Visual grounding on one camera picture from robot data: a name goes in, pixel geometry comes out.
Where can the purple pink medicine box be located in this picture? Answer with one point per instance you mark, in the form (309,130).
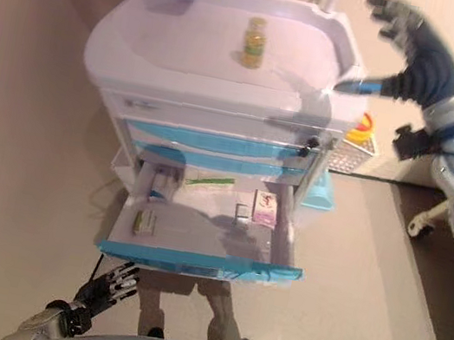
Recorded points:
(265,208)

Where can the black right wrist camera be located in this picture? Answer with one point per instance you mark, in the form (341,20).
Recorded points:
(412,143)

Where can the long green white box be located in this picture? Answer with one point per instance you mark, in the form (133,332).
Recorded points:
(209,181)

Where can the white side bin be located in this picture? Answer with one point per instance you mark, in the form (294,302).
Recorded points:
(122,165)

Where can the silver right robot leg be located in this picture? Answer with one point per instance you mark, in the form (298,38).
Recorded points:
(231,320)

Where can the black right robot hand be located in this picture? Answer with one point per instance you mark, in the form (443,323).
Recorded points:
(433,70)

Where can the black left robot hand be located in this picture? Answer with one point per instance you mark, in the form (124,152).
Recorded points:
(105,289)

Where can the black cart key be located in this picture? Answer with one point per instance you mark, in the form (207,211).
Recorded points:
(309,147)

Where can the yellow medicine bottle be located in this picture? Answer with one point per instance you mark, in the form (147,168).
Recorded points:
(253,44)

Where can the waste bin blue lid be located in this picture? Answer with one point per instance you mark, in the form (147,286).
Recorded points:
(319,193)

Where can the white medical cart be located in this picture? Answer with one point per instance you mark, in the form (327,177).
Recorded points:
(195,50)

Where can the white perforated side basket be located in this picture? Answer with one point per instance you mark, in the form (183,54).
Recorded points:
(352,159)

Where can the white blue medicine box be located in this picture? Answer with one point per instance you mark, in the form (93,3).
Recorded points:
(162,187)

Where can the bed caster wheel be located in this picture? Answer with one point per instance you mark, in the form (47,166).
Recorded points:
(418,230)

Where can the yellow sharps container red lid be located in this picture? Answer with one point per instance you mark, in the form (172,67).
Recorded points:
(361,129)

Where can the small green white box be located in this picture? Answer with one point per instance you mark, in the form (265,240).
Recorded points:
(144,222)

